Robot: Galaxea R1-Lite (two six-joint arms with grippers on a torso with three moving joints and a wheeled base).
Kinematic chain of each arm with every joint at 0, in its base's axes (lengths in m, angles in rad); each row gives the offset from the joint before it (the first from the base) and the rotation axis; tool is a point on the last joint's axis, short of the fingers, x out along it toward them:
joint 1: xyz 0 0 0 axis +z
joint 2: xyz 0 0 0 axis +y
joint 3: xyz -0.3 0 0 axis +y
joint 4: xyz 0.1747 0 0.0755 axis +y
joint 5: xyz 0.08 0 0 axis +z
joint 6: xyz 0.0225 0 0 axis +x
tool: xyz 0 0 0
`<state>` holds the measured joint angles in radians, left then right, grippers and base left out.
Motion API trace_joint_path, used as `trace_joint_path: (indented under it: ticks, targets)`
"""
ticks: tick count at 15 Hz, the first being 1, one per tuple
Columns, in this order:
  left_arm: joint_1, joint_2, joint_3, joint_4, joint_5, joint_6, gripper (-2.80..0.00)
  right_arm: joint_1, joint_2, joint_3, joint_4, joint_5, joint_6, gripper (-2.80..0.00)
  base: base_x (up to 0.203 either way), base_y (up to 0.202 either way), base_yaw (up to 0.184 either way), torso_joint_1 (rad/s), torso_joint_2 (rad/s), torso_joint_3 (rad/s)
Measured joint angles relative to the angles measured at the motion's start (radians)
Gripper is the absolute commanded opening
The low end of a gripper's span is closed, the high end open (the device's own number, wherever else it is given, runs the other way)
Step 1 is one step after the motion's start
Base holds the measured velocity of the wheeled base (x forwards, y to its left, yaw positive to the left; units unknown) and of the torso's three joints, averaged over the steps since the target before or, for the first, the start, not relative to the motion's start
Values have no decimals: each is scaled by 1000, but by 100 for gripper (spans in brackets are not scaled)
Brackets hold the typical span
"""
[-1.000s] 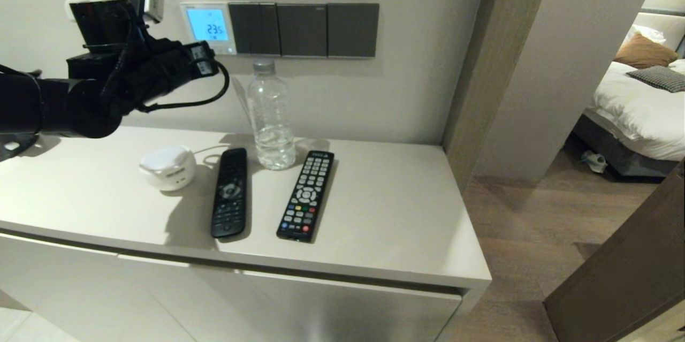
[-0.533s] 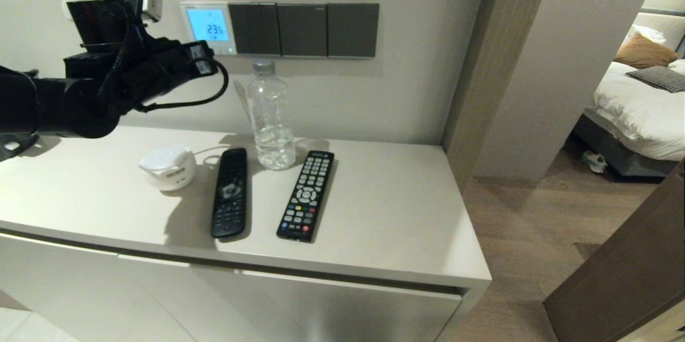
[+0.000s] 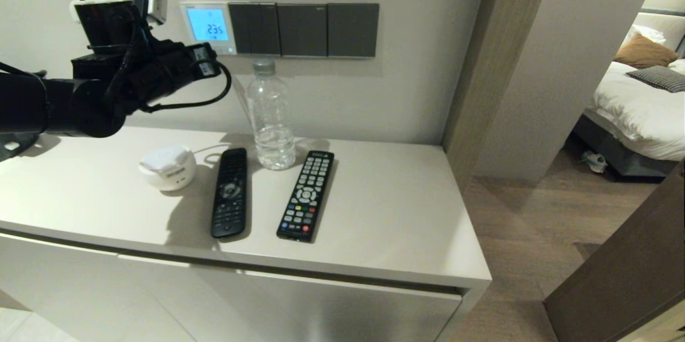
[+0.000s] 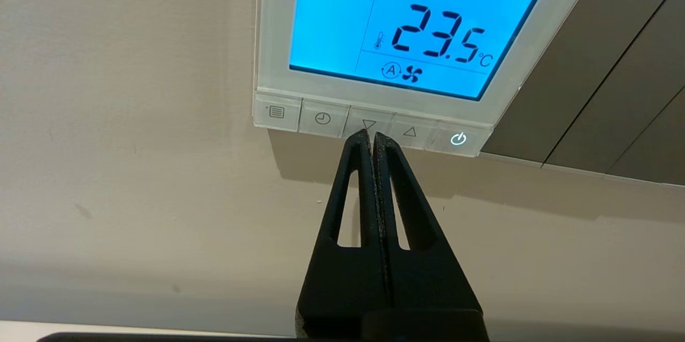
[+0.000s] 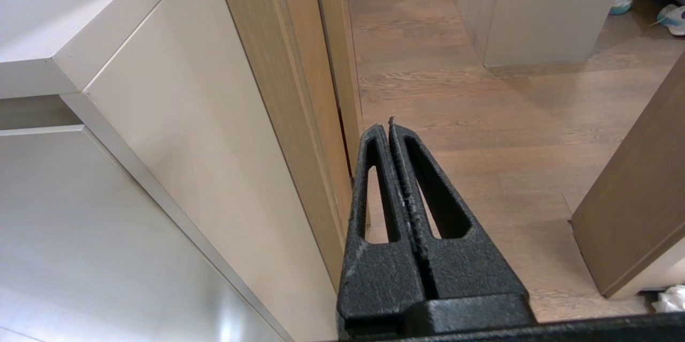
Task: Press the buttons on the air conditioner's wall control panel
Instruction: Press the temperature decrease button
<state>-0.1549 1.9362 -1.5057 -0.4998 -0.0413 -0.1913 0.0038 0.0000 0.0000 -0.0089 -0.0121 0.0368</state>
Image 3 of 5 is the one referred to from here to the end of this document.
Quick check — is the dark grey bed base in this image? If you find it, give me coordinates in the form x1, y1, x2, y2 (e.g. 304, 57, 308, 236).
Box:
570, 112, 685, 179

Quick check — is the white pillow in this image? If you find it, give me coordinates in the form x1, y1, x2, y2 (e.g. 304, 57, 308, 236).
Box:
621, 25, 667, 51

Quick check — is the black braided cable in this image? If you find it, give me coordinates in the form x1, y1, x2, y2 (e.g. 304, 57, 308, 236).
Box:
102, 7, 148, 110

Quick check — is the black looped cable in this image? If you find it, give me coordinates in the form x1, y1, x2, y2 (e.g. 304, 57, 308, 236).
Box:
139, 61, 233, 114

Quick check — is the beige cabinet door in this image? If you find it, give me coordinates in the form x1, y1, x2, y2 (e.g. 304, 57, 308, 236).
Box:
0, 231, 197, 342

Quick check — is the left wrist camera assembly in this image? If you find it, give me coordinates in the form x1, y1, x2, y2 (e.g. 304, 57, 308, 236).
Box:
70, 0, 168, 49

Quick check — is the white round smart speaker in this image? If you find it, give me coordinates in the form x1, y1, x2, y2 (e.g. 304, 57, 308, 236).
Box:
139, 145, 197, 192

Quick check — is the black remote with coloured buttons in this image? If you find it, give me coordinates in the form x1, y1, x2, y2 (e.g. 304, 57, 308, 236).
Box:
276, 150, 335, 242

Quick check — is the checkered grey pillow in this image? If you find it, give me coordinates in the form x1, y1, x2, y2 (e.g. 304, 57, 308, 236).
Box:
625, 66, 685, 93

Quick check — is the brown wooden door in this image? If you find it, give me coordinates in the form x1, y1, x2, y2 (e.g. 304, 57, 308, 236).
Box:
543, 160, 685, 342

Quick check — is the right white drawer front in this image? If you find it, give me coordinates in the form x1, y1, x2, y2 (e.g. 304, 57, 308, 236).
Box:
118, 254, 463, 342

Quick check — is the bed with white duvet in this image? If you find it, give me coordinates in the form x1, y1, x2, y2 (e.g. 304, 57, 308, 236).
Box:
591, 61, 685, 162

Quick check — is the white and teal sneaker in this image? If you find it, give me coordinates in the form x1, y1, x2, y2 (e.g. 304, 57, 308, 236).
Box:
582, 150, 608, 174

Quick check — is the grey multi-rocker wall switch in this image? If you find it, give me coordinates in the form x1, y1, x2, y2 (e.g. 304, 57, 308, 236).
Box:
229, 3, 281, 57

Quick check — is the clear plastic water bottle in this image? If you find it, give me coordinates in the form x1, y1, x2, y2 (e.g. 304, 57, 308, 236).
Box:
247, 59, 296, 170

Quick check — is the plain black remote control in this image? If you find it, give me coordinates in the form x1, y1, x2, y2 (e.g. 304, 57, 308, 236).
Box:
210, 148, 248, 239

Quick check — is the beige sideboard cabinet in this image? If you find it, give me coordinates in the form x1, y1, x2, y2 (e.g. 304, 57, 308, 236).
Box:
0, 125, 492, 342

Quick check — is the grey single-rocker wall switch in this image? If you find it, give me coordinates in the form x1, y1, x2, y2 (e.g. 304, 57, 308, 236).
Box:
327, 3, 380, 59
277, 3, 328, 58

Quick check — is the wooden door frame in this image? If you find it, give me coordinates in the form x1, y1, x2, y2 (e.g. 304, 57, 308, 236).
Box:
442, 0, 557, 193

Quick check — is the padded bed headboard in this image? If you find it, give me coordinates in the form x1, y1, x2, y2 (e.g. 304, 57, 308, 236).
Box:
631, 8, 685, 55

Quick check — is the white wall thermostat panel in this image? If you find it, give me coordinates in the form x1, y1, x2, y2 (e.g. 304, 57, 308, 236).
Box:
180, 2, 237, 56

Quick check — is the brown pillow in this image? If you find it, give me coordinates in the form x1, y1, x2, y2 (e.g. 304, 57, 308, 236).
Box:
613, 35, 679, 71

